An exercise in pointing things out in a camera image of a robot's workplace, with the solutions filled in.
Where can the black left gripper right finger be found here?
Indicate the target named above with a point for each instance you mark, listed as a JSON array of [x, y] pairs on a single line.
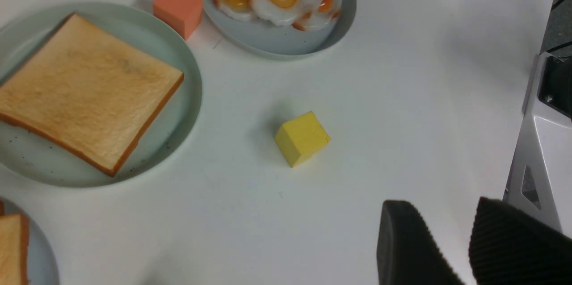
[[509, 247]]

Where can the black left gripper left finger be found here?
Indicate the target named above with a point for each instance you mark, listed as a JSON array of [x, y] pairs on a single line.
[[407, 254]]

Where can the toast slice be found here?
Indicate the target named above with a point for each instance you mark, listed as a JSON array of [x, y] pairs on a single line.
[[14, 246], [90, 93]]

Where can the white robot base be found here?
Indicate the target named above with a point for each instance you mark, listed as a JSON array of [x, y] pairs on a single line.
[[540, 177]]

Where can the grey plate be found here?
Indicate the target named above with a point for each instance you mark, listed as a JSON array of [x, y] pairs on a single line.
[[281, 43]]

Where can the orange cube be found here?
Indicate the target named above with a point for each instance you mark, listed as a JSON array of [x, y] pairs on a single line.
[[183, 16]]

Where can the yellow cube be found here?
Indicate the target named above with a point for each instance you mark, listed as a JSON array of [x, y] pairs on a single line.
[[301, 138]]

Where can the green plate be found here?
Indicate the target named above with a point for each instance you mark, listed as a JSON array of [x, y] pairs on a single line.
[[28, 156]]

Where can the light blue plate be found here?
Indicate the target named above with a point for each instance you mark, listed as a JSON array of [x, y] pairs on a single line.
[[42, 268]]

